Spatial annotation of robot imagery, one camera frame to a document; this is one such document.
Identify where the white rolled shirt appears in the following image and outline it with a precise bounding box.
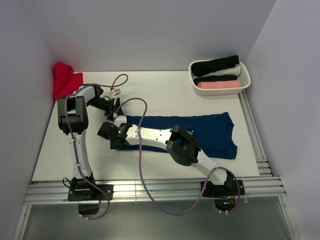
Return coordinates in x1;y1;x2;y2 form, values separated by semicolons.
204;64;242;77

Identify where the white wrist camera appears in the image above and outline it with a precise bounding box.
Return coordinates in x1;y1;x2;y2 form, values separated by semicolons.
113;113;127;127
108;87;121;99

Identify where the lower black rolled shirt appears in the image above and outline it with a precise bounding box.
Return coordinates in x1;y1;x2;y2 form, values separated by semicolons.
193;75;238;86

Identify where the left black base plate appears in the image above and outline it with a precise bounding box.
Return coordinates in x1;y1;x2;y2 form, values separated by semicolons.
67;184;114;202

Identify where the white plastic basket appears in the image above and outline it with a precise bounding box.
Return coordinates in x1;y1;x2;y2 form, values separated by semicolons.
188;60;251;96

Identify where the aluminium rail frame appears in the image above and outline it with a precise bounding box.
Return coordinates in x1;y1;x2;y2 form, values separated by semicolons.
13;91;301;240

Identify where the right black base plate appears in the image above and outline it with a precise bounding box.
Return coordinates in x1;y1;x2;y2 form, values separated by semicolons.
202;180;245;198

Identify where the red t-shirt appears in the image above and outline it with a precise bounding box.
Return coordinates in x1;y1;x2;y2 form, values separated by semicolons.
53;62;84;101

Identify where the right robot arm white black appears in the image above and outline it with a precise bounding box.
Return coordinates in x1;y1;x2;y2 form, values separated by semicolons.
97;122;234;195

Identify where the blue Mickey Mouse t-shirt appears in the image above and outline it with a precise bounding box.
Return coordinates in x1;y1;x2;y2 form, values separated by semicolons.
117;111;238;160

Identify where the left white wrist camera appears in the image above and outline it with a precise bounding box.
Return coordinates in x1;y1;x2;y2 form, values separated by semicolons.
108;87;121;99

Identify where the top black rolled shirt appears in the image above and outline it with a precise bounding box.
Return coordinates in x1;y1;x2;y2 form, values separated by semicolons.
190;55;240;77

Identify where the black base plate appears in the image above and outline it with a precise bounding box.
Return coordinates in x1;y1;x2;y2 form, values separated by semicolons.
202;180;245;198
67;184;114;202

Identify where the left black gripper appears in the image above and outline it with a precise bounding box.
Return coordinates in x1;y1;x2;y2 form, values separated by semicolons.
87;97;124;121

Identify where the black rolled shirt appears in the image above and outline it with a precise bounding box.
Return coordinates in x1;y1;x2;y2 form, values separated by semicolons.
193;75;238;86
190;55;240;77

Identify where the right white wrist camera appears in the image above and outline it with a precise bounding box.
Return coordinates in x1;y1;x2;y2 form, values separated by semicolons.
113;113;127;127

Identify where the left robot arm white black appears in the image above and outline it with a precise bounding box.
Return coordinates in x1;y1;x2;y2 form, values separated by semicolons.
57;84;121;200

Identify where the pink rolled shirt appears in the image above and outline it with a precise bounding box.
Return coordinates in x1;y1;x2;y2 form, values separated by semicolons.
197;80;241;89

